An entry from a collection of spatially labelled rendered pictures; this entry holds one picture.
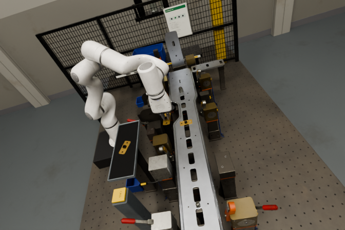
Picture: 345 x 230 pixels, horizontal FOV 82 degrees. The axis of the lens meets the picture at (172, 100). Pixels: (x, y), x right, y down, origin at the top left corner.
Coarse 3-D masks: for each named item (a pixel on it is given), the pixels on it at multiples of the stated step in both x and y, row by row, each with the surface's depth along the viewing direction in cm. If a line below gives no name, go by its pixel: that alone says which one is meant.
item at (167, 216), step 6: (156, 216) 89; (162, 216) 88; (168, 216) 88; (156, 222) 87; (162, 222) 87; (168, 222) 86; (174, 222) 91; (156, 228) 85; (162, 228) 85; (168, 228) 85; (174, 228) 88
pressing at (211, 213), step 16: (176, 80) 173; (192, 80) 167; (176, 96) 157; (192, 96) 152; (192, 112) 139; (176, 128) 132; (192, 128) 129; (176, 144) 122; (192, 144) 120; (176, 160) 114; (208, 160) 110; (208, 176) 103; (192, 192) 99; (208, 192) 97; (192, 208) 93; (208, 208) 92; (192, 224) 88; (208, 224) 87
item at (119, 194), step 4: (120, 188) 92; (124, 188) 92; (116, 192) 92; (120, 192) 91; (124, 192) 91; (116, 196) 90; (120, 196) 90; (124, 196) 89; (112, 200) 89; (116, 200) 89; (120, 200) 88; (124, 200) 88
